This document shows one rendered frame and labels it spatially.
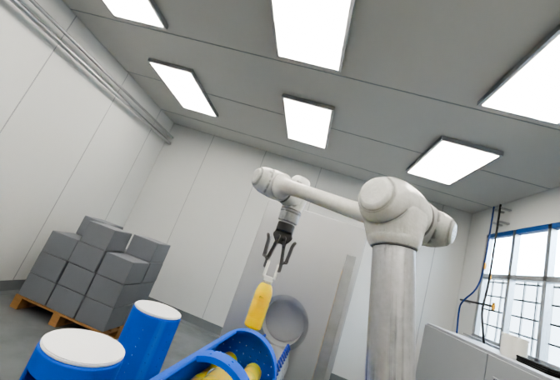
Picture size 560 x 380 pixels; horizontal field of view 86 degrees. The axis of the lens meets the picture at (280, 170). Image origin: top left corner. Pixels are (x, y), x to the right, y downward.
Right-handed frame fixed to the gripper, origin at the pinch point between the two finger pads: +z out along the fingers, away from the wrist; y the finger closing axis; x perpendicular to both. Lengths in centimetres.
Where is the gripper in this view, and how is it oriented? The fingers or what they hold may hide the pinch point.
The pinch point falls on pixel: (271, 270)
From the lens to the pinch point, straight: 131.1
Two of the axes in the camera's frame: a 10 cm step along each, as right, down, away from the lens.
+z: -3.2, 9.1, -2.7
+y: -9.3, -2.6, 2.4
